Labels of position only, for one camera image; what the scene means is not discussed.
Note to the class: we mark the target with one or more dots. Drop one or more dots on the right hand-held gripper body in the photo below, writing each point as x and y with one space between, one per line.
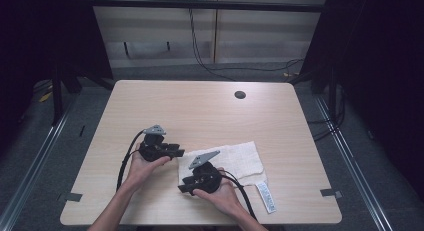
205 176

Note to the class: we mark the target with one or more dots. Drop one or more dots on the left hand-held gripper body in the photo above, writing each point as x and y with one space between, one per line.
154 145

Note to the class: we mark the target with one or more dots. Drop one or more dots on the cream muslin cloth with label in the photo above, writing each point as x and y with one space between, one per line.
240 157

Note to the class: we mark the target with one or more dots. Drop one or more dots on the person's left hand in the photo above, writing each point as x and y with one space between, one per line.
143 171

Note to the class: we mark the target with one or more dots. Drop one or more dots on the person's right hand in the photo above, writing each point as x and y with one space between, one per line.
225 197

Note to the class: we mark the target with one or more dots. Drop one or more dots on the grey tape strip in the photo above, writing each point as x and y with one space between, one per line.
330 192
74 197

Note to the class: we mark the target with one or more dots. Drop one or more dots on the black metal stand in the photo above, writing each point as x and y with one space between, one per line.
331 81
57 94

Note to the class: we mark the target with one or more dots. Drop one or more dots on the yellow floor tag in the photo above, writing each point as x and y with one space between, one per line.
45 97

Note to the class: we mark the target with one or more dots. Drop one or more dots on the black horizontal bar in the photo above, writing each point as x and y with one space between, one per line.
206 5

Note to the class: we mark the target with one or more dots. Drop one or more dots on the black curtain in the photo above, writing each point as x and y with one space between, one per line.
386 74
40 34

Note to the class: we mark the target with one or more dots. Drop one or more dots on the metal floor rail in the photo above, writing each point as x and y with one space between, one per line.
30 177
353 164

